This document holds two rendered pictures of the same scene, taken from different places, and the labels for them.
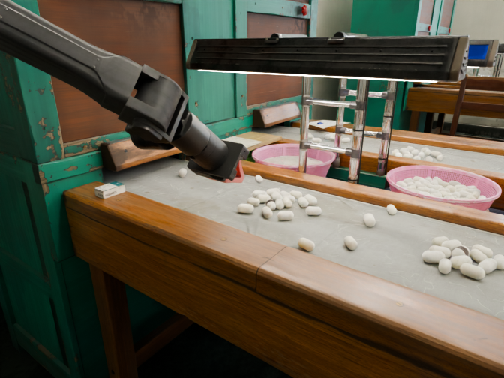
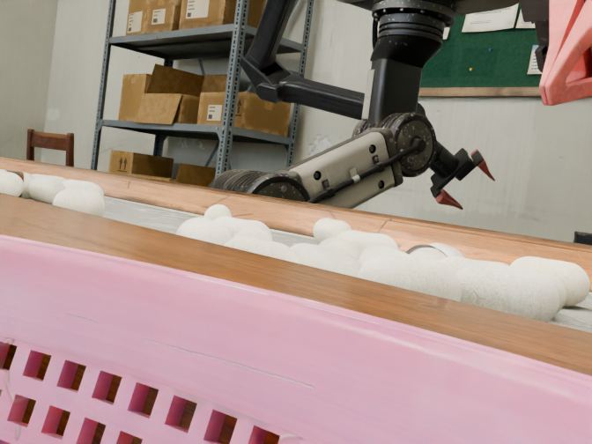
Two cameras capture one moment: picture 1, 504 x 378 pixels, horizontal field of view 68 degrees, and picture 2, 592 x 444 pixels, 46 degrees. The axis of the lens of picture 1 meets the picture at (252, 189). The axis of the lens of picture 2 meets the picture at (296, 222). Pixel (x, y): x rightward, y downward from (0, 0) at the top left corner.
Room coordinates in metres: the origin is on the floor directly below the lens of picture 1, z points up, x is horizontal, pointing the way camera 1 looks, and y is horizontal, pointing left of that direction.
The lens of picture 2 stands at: (1.11, -0.06, 0.78)
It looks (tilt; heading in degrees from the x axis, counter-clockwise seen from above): 3 degrees down; 187
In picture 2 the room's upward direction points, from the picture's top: 7 degrees clockwise
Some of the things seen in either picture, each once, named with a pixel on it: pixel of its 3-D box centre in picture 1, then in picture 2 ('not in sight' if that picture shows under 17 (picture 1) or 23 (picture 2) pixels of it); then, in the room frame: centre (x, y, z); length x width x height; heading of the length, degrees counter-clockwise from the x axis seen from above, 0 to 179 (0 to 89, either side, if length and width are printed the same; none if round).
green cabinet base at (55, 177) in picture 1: (181, 208); not in sight; (1.53, 0.31, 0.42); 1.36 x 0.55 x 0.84; 144
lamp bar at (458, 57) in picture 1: (301, 55); not in sight; (0.84, -0.11, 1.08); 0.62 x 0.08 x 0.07; 54
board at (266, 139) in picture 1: (239, 143); not in sight; (1.30, 0.04, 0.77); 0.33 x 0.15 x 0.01; 144
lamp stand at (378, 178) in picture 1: (372, 110); not in sight; (1.23, -0.39, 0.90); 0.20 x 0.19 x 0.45; 54
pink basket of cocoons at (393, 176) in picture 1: (437, 197); not in sight; (0.91, -0.49, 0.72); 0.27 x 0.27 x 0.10
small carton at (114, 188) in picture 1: (109, 190); not in sight; (0.83, 0.34, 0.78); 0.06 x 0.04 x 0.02; 144
